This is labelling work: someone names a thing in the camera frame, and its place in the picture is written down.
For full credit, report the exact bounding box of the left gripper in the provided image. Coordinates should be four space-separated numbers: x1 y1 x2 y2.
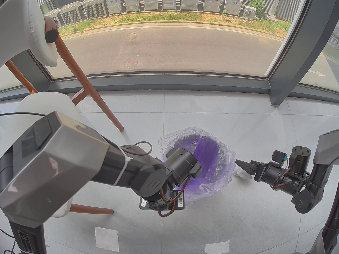
139 189 185 211

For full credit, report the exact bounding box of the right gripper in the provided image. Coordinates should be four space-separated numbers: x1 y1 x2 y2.
235 159 288 188

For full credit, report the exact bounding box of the purple plastic bag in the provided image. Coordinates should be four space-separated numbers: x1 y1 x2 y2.
158 126 236 205

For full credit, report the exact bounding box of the crumpled white paper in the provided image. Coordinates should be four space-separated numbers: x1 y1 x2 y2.
233 167 254 180

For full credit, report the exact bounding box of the window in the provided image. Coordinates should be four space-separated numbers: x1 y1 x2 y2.
0 0 339 107

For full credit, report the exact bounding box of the white cushioned wooden chair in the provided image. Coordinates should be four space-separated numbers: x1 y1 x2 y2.
0 0 124 218

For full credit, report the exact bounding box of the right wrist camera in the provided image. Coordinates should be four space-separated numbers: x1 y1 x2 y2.
272 150 288 168

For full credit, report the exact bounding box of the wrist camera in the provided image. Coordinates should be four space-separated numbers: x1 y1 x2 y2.
272 150 288 168
189 164 202 179

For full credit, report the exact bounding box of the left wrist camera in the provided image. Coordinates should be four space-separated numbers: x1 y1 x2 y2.
189 164 202 179

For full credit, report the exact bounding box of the black cable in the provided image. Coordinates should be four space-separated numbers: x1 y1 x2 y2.
121 141 153 156
0 111 49 116

